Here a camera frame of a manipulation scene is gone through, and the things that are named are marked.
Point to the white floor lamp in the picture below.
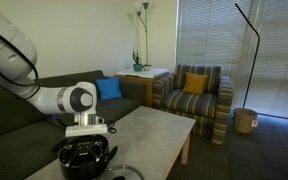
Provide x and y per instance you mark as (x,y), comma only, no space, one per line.
(146,33)

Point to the blue throw pillow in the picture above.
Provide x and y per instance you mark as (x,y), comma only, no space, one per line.
(109,88)

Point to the mustard yellow cushion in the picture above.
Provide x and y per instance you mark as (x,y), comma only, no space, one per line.
(195,83)

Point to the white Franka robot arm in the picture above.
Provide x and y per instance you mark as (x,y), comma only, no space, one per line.
(10,50)

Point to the wooden side table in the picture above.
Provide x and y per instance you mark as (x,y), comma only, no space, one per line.
(149,90)

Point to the small white bowl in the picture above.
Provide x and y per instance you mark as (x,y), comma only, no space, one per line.
(147,67)

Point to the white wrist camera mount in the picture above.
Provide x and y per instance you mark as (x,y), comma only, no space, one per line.
(85,130)

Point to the black bent floor lamp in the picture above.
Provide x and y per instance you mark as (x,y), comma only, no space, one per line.
(257,50)

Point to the plant in teal pot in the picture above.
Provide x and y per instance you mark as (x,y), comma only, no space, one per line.
(137,66)

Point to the striped armchair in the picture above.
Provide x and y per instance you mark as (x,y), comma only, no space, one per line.
(190,103)

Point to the glass pot lid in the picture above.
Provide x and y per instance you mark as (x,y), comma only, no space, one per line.
(130,173)

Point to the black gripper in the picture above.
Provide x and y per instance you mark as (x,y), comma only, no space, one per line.
(84,145)

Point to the wicker waste basket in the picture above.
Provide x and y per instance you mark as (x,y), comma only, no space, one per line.
(245,121)

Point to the dark grey sofa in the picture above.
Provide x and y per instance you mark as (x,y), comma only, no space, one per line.
(17,150)

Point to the black cooking pot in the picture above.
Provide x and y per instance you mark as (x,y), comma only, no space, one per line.
(84,170)

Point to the light wooden table leg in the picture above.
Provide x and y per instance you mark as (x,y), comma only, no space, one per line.
(185,150)

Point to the white window blinds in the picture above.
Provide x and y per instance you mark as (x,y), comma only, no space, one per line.
(210,33)

